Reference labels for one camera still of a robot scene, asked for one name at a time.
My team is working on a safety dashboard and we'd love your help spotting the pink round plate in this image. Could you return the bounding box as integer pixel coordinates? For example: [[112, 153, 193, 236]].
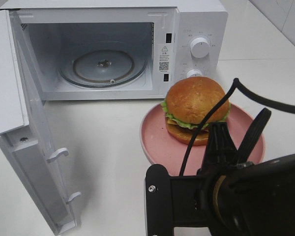
[[140, 104, 265, 176]]

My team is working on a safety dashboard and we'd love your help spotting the white warning label sticker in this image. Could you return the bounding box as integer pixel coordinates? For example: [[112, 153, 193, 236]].
[[157, 43, 173, 72]]

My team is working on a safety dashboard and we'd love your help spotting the white round knob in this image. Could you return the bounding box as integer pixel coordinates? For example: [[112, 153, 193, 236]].
[[189, 35, 210, 58], [186, 69, 203, 78]]

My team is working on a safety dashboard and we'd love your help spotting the white microwave door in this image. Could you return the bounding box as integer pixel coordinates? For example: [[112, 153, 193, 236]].
[[0, 10, 79, 235]]

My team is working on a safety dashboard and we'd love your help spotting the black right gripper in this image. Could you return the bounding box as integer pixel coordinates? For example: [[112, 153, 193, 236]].
[[167, 108, 271, 231]]

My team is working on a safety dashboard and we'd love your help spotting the white microwave oven body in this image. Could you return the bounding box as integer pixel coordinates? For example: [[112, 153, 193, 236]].
[[0, 0, 228, 101]]

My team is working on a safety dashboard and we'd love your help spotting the burger with lettuce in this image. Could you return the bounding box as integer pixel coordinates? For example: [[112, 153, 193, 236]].
[[161, 77, 226, 144]]

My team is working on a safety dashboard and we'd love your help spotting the black camera cable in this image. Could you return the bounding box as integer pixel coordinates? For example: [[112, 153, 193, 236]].
[[178, 77, 295, 177]]

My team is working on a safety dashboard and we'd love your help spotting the lower white round knob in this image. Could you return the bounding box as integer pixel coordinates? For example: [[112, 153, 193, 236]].
[[186, 69, 203, 78]]

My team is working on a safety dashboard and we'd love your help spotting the glass microwave turntable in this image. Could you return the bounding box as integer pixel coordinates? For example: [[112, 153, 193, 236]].
[[59, 41, 149, 89]]

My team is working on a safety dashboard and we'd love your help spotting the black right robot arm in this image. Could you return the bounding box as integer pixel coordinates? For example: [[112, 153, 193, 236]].
[[171, 109, 295, 236]]

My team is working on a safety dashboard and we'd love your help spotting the upper white round knob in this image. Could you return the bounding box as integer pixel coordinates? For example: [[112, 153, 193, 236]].
[[189, 35, 210, 58]]

